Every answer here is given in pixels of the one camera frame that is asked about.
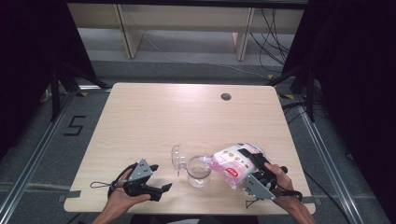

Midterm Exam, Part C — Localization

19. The metal floor rail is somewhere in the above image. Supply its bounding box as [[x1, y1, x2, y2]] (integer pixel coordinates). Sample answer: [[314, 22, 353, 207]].
[[0, 91, 78, 220], [295, 102, 366, 224]]

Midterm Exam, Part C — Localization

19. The clear glass jar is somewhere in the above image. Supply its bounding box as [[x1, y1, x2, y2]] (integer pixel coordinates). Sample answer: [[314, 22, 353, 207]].
[[186, 154, 213, 189]]

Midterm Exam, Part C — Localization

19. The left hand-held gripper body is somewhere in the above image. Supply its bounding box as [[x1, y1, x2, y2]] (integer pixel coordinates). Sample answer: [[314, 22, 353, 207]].
[[123, 158, 156, 201]]

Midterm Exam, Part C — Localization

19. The dark curtain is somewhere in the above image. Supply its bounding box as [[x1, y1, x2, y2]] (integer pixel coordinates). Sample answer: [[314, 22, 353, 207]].
[[0, 0, 98, 158], [281, 0, 396, 218]]

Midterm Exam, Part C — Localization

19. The pink and white plastic bag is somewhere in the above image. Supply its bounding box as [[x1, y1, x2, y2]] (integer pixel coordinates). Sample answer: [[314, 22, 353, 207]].
[[199, 142, 265, 190]]

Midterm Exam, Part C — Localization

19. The light wooden bench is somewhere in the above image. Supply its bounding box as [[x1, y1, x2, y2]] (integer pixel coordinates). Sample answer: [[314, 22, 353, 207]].
[[66, 3, 305, 62]]

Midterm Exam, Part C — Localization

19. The bundle of black cables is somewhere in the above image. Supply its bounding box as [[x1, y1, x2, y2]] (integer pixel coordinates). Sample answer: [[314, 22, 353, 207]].
[[248, 7, 301, 75]]

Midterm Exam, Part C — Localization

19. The person's right hand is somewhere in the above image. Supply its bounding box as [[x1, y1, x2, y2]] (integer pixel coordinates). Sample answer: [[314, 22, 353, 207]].
[[264, 162, 295, 209]]

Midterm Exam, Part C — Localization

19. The black metal stand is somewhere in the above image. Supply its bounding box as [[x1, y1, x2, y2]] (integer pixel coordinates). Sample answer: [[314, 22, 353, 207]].
[[266, 66, 318, 123], [49, 62, 110, 122]]

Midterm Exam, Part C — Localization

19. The person's left hand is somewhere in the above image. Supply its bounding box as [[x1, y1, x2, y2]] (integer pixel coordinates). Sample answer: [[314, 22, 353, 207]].
[[106, 169, 152, 216]]

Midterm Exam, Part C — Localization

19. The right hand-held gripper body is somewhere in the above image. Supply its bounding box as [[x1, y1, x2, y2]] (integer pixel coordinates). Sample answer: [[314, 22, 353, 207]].
[[242, 164, 289, 201]]

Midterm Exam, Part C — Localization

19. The black wrist strap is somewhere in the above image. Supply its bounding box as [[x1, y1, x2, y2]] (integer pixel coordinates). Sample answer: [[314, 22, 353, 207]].
[[90, 161, 139, 200], [245, 189, 304, 209]]

